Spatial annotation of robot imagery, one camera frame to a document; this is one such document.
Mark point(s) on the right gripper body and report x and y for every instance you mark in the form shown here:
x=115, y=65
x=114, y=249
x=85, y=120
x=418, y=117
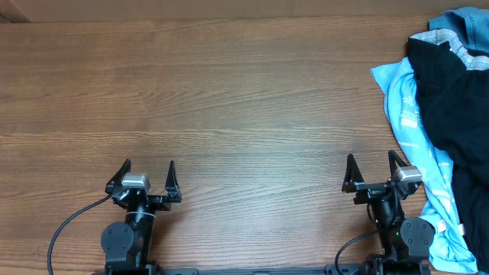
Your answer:
x=370, y=192

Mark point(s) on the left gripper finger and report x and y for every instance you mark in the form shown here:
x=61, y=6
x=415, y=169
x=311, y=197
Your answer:
x=171, y=186
x=118, y=177

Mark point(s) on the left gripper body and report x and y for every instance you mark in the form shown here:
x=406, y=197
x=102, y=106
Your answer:
x=159, y=202

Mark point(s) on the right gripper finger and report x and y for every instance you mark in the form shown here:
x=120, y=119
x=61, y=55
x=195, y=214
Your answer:
x=395, y=161
x=353, y=179

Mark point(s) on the black shorts grey waistband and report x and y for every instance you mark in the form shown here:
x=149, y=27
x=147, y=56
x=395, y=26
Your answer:
x=452, y=93

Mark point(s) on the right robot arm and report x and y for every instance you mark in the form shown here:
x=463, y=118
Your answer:
x=405, y=242

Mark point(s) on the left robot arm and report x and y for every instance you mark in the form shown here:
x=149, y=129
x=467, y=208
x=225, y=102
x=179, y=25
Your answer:
x=127, y=244

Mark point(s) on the black garment in pile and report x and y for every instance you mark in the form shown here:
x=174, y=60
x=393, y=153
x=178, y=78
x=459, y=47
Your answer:
x=471, y=198

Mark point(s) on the light blue printed t-shirt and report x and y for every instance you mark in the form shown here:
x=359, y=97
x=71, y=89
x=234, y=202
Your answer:
x=449, y=251

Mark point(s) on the blue denim garment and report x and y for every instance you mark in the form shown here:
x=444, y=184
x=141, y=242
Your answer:
x=469, y=23

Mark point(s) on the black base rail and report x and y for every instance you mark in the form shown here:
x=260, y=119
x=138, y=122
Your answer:
x=329, y=269

